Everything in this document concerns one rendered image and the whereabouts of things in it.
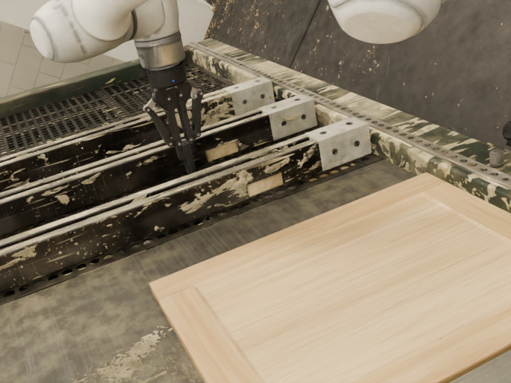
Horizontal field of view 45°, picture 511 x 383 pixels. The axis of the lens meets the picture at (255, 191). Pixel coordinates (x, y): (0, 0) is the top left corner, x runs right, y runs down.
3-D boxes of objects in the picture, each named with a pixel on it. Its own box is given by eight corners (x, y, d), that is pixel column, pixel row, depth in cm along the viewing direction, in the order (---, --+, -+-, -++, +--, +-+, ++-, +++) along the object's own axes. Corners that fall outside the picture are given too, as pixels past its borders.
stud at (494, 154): (507, 166, 110) (507, 150, 108) (496, 170, 109) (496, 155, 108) (496, 161, 112) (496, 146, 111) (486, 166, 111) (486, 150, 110)
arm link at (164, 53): (128, 38, 122) (136, 68, 125) (141, 45, 114) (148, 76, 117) (171, 26, 125) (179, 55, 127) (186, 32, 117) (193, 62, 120)
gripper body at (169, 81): (178, 55, 126) (188, 98, 131) (138, 66, 124) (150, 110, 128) (190, 61, 120) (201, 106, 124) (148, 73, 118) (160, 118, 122)
